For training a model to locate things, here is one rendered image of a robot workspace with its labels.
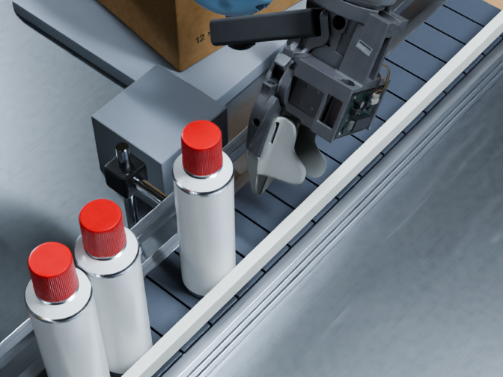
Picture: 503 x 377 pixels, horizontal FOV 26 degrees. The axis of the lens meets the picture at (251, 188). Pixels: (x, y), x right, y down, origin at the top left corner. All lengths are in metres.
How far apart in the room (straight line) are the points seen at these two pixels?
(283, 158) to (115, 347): 0.22
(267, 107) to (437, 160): 0.31
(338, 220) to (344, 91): 0.21
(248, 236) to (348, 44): 0.24
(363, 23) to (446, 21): 0.38
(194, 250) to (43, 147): 0.32
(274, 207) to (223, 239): 0.14
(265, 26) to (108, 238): 0.26
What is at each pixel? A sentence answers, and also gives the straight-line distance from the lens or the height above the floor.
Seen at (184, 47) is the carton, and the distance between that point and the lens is 1.23.
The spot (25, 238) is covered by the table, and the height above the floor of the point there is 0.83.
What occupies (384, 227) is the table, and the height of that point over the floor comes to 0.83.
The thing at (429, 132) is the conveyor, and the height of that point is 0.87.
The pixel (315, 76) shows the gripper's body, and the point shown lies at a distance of 0.93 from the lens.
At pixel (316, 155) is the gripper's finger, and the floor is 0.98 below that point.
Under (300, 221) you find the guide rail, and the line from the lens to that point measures 1.04.
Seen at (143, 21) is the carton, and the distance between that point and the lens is 1.27.
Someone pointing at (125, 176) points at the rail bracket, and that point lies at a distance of 1.00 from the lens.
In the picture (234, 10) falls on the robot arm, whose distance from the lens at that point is 0.79.
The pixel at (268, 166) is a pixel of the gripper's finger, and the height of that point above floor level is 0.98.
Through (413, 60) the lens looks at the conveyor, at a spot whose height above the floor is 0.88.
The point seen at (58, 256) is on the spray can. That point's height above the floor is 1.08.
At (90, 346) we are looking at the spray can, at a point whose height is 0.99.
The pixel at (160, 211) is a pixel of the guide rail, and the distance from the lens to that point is 0.98.
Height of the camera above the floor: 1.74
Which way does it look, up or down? 52 degrees down
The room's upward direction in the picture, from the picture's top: straight up
